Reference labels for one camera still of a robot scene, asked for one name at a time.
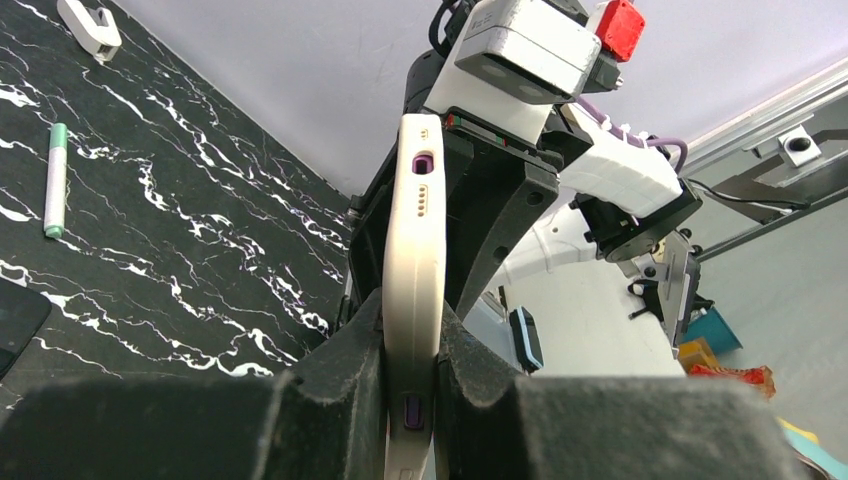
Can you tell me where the white staple remover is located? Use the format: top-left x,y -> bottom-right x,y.
57,0 -> 123,63

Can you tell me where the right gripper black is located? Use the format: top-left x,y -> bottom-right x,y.
347,111 -> 593,317

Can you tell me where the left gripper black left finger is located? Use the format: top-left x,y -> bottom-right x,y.
1,292 -> 386,479

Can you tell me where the white green marker pen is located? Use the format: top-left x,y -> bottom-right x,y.
43,123 -> 68,239

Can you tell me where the black smartphone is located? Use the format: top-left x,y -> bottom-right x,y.
1,279 -> 52,377

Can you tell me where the phone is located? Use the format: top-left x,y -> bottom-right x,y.
381,113 -> 447,479

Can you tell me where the aluminium frame rail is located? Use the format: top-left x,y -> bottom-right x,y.
684,60 -> 847,262

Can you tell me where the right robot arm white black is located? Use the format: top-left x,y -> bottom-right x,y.
404,1 -> 701,313

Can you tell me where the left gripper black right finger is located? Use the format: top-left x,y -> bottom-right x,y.
435,309 -> 806,479

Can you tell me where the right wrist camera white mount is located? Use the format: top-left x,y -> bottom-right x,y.
422,0 -> 647,147

